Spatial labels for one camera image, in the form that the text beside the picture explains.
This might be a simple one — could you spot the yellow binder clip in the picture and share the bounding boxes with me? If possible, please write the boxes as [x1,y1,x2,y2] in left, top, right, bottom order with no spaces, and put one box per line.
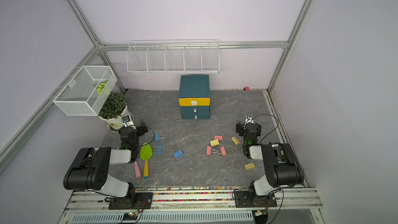
[210,139,220,147]
[231,136,240,145]
[245,163,255,171]

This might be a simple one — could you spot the blue binder clip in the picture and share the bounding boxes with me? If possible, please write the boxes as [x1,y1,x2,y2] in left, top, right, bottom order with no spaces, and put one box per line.
[157,145,163,155]
[155,133,167,142]
[173,144,183,159]

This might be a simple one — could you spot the teal drawer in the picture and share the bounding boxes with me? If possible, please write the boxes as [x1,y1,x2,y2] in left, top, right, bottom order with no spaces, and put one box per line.
[180,106,210,115]

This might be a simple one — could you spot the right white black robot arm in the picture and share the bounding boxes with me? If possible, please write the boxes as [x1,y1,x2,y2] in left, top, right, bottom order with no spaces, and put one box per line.
[236,120,304,200]

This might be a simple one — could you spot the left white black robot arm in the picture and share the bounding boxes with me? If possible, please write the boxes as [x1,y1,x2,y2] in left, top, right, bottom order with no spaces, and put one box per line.
[63,121,148,201]

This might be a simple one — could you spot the pink binder clip top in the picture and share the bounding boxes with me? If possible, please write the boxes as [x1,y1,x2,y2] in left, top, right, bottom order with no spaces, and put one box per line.
[214,135,223,141]

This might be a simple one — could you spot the pink binder clip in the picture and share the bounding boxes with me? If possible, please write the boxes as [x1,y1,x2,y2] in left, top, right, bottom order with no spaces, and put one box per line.
[220,147,227,156]
[206,146,211,156]
[214,135,223,141]

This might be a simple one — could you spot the pink binder clip right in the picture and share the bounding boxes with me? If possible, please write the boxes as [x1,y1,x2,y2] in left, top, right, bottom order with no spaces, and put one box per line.
[220,147,227,156]

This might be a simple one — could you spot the pink binder clip left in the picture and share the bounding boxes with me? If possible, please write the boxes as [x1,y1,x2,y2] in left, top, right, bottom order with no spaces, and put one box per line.
[206,146,211,156]

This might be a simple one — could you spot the teal drawer cabinet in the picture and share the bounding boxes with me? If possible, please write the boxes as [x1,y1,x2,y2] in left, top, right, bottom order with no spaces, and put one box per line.
[179,74,210,120]

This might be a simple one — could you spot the green toy shovel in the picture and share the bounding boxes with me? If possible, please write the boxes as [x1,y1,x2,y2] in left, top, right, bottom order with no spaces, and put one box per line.
[140,143,153,179]

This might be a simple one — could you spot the potted green plant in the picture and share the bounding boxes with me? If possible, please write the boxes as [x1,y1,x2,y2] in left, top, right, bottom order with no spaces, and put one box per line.
[98,91,134,131]

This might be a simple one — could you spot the pink chalk stick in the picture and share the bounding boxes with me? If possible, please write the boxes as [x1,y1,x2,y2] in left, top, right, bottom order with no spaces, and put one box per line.
[134,161,142,178]

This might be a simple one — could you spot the white mesh basket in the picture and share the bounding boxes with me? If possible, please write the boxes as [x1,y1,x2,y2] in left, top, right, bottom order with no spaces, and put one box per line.
[53,65,117,116]

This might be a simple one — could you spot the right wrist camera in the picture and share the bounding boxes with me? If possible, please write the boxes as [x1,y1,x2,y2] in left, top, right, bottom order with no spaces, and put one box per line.
[244,113,254,124]

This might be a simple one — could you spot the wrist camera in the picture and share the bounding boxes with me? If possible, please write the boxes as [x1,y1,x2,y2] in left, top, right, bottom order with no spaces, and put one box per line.
[244,113,254,124]
[122,115,135,128]

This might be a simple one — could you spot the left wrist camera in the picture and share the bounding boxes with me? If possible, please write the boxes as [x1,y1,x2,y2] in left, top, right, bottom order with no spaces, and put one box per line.
[122,115,135,128]

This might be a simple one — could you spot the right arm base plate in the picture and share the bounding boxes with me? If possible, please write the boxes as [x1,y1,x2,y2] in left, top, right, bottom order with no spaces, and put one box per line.
[232,189,277,208]

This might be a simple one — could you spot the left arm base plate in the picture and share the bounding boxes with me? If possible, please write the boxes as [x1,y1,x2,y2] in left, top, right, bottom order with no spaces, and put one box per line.
[108,192,153,210]

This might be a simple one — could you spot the white wire wall shelf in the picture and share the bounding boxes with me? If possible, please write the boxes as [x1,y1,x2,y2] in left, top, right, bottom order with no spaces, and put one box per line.
[126,39,220,74]

